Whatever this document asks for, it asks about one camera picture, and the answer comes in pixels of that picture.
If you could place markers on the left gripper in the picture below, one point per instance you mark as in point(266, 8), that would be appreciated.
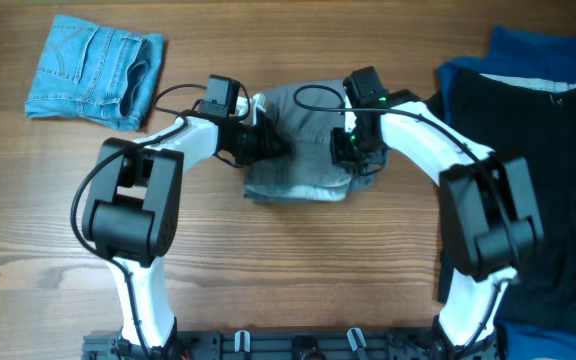
point(266, 147)

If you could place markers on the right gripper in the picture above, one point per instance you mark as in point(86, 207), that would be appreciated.
point(340, 154)

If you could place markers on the grey shorts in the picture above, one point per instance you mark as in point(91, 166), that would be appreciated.
point(307, 173)

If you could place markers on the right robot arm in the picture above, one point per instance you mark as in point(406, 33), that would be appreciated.
point(489, 218)

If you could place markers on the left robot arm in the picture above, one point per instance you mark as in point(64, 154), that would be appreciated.
point(131, 214)

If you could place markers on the folded light blue jeans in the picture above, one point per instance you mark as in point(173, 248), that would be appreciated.
point(103, 74)

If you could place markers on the blue shirt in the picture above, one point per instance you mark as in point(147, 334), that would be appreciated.
point(519, 54)

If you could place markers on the black garment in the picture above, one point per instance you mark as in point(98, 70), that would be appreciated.
point(541, 127)

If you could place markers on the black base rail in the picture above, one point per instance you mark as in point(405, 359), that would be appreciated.
point(394, 344)

